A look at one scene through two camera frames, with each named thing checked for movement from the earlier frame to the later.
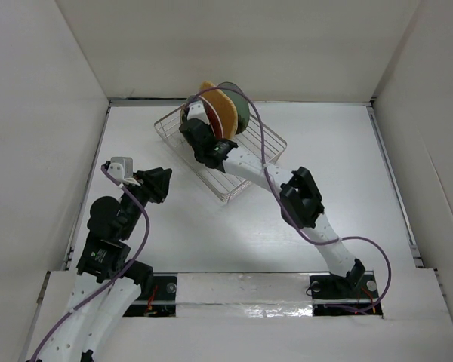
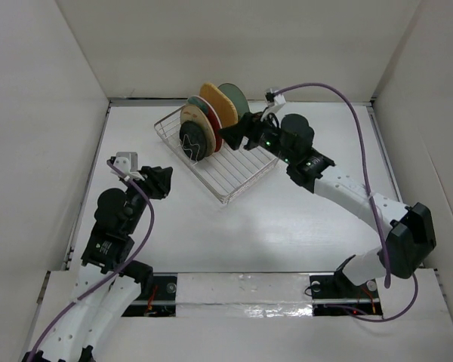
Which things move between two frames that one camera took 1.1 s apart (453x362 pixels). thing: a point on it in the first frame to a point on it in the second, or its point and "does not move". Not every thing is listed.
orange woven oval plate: (224, 108) does not move
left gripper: (156, 182) does not move
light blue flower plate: (241, 103) does not move
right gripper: (208, 129) to (247, 127)
